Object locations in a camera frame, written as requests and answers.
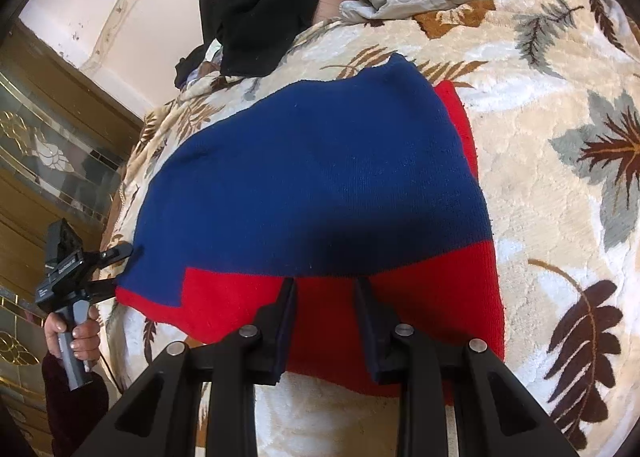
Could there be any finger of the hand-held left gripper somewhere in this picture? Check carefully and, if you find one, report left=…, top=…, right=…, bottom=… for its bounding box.
left=100, top=243, right=135, bottom=265
left=90, top=277, right=118, bottom=300

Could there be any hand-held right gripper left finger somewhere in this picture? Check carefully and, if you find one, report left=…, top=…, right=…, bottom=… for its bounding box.
left=70, top=277, right=301, bottom=457

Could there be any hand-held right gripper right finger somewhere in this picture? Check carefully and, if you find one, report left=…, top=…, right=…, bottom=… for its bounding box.
left=352, top=279, right=581, bottom=457

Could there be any red and blue knit sweater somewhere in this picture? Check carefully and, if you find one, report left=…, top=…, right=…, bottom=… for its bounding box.
left=115, top=53, right=506, bottom=405

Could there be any person's left forearm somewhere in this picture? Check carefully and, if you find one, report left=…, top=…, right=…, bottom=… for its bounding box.
left=42, top=354, right=111, bottom=457

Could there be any person's left hand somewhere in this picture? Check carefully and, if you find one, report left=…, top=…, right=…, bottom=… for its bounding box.
left=45, top=309, right=101, bottom=363

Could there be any wooden door with glass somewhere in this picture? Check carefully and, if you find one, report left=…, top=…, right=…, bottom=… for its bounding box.
left=0, top=20, right=143, bottom=457

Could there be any small dark cloth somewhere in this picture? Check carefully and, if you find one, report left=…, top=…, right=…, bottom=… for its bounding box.
left=174, top=44, right=223, bottom=88

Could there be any leaf print blanket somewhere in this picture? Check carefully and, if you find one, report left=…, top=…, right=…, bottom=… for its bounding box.
left=100, top=0, right=640, bottom=457

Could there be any peach pillow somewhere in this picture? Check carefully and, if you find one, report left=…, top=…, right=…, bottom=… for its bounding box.
left=312, top=0, right=361, bottom=25

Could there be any black cable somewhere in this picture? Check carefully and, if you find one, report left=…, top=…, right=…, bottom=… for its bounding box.
left=97, top=342, right=123, bottom=393

